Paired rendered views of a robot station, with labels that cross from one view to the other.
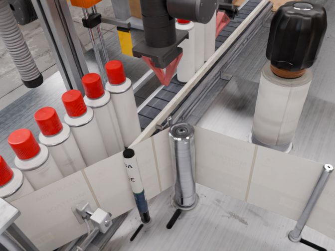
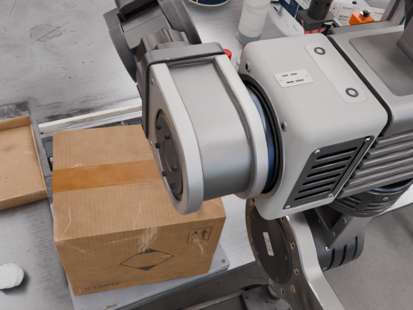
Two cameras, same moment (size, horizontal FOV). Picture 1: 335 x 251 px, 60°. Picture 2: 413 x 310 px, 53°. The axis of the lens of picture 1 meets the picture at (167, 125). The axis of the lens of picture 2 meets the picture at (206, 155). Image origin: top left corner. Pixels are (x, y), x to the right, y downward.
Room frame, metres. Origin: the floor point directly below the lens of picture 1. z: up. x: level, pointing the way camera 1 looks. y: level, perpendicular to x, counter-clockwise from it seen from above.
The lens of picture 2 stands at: (1.62, 0.20, 1.78)
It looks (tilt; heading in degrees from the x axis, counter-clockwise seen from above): 52 degrees down; 202
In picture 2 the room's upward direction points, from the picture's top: 11 degrees clockwise
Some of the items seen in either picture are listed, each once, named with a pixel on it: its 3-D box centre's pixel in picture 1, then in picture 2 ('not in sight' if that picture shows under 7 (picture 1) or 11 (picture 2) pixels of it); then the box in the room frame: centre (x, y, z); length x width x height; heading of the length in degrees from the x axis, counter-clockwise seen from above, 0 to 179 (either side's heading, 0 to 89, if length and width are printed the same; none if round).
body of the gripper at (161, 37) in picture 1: (159, 30); (318, 8); (0.50, 0.00, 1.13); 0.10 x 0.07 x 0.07; 144
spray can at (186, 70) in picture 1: (185, 46); not in sight; (0.69, -0.07, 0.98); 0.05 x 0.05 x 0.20
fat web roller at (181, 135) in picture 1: (183, 169); not in sight; (0.30, -0.02, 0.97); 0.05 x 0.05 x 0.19
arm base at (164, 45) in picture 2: not in sight; (172, 74); (1.30, 0.01, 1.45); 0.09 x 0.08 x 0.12; 141
